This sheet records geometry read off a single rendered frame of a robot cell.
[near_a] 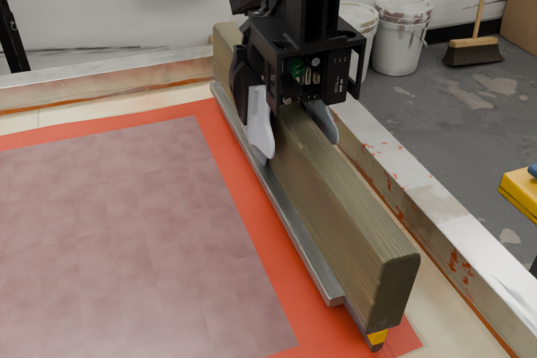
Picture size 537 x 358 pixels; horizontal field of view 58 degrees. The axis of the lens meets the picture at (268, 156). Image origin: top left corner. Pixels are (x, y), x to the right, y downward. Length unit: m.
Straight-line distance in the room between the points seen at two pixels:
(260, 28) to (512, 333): 0.29
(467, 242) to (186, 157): 0.30
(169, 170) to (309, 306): 0.22
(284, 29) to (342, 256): 0.17
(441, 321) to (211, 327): 0.18
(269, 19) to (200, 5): 2.17
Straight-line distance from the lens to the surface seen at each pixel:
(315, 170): 0.37
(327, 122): 0.44
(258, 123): 0.43
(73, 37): 2.54
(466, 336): 0.42
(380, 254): 0.32
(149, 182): 0.53
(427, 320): 0.42
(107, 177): 0.55
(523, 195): 0.57
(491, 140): 2.46
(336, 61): 0.37
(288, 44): 0.36
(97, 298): 0.43
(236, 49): 0.41
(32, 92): 0.69
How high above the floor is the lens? 1.28
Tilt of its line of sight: 37 degrees down
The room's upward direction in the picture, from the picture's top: straight up
